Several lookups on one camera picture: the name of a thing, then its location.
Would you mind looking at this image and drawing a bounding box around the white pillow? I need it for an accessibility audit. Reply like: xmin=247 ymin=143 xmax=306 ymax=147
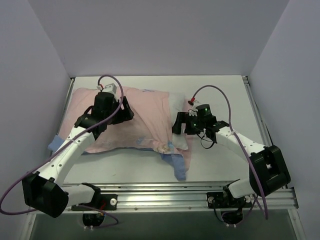
xmin=168 ymin=92 xmax=188 ymax=150

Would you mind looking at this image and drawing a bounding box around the blue printed pillowcase pink inside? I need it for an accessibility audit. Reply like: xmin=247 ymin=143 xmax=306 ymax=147
xmin=47 ymin=86 xmax=193 ymax=181

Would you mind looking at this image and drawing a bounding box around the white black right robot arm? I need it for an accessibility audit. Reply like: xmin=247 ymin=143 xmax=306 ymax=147
xmin=172 ymin=104 xmax=291 ymax=208

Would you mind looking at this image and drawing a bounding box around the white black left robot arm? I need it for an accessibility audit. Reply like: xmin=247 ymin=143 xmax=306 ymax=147
xmin=22 ymin=92 xmax=134 ymax=218

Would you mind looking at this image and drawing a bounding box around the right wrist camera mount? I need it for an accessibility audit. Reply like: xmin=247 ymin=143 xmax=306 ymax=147
xmin=187 ymin=99 xmax=201 ymax=117

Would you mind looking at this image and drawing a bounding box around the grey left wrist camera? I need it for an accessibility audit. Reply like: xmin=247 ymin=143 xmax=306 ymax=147
xmin=97 ymin=83 xmax=117 ymax=95

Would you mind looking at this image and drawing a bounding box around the aluminium table edge rail left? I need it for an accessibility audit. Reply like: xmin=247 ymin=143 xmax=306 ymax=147
xmin=40 ymin=77 xmax=76 ymax=173

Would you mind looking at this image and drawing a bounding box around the aluminium table edge rail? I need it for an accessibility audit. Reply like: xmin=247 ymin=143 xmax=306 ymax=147
xmin=40 ymin=77 xmax=76 ymax=173
xmin=242 ymin=76 xmax=273 ymax=146

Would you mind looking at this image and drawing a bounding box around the aluminium table edge rail right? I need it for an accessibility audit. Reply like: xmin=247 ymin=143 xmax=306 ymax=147
xmin=242 ymin=76 xmax=273 ymax=146

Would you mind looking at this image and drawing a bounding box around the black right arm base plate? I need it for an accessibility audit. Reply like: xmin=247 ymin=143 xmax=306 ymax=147
xmin=206 ymin=191 xmax=253 ymax=209

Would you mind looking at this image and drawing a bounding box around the aluminium front rail frame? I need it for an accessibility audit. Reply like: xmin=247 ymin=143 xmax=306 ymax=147
xmin=26 ymin=181 xmax=300 ymax=215

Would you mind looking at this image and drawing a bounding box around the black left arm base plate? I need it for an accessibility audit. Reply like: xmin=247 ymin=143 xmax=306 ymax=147
xmin=71 ymin=193 xmax=118 ymax=211

